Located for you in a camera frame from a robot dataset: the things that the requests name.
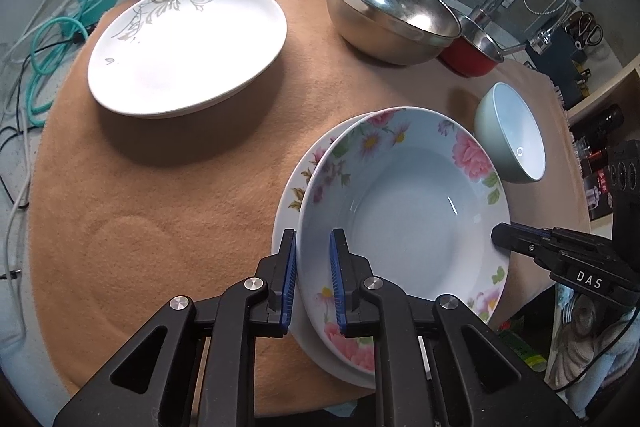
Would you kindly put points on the white plate with floral rim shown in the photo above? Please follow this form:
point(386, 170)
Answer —
point(300, 192)

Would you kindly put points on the dark bottle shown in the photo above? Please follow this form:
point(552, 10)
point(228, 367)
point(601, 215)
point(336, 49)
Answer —
point(607, 122)

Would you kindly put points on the dark blue utensil holder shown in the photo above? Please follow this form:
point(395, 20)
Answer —
point(560, 62)

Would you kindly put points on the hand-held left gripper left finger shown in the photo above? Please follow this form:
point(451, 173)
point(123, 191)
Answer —
point(287, 279)

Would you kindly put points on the black scissors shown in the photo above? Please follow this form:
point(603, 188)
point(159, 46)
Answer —
point(585, 27)

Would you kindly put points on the pale green bowl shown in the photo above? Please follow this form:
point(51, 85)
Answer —
point(515, 132)

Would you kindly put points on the large steel bowl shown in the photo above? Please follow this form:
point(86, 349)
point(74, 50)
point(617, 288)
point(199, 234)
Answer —
point(390, 12)

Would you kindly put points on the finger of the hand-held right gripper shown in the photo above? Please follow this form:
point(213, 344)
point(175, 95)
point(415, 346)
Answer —
point(525, 241)

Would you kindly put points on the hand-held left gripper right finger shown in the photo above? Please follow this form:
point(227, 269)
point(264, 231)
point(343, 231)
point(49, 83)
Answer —
point(339, 282)

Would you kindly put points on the red bowl with steel inside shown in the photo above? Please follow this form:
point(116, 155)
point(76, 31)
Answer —
point(470, 57)

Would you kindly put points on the deep plate with pink flowers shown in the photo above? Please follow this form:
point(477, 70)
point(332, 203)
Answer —
point(415, 217)

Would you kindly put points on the wooden shelf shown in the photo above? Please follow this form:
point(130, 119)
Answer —
point(610, 87)

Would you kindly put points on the person's right forearm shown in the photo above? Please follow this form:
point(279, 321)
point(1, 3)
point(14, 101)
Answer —
point(580, 347)

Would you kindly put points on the white plate with grey leaves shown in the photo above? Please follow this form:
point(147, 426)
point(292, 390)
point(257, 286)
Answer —
point(190, 47)

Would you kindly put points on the tan felt mat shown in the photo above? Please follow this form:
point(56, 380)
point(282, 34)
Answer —
point(200, 207)

